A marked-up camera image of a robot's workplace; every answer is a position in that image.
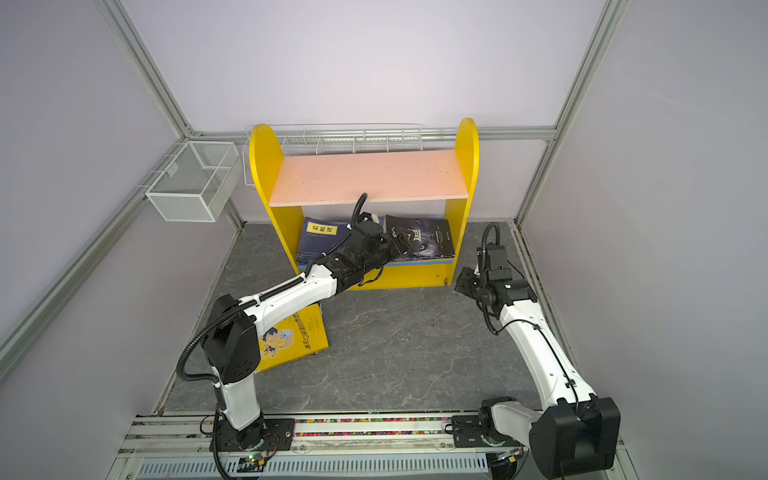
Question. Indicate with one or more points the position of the white mesh box basket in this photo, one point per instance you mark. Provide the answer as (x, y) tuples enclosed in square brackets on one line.
[(197, 182)]

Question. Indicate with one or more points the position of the black book white characters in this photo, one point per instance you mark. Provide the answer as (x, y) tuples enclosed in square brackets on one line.
[(432, 239)]

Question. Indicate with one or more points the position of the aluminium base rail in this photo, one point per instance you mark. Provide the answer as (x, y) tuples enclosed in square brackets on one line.
[(167, 445)]

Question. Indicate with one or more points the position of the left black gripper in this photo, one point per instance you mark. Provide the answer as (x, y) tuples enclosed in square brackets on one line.
[(388, 241)]

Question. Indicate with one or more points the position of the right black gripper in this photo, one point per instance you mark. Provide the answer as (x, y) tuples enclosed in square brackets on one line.
[(464, 281)]

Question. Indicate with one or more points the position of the white wire rack basket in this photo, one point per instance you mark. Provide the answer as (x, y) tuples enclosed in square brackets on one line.
[(319, 139)]

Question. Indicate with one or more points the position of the yellow wooden bookshelf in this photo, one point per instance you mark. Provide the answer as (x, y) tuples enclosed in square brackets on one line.
[(287, 185)]

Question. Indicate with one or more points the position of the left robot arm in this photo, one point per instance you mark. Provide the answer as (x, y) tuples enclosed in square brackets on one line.
[(226, 351)]

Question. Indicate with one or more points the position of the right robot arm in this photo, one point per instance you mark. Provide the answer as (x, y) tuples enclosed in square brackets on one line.
[(574, 431)]

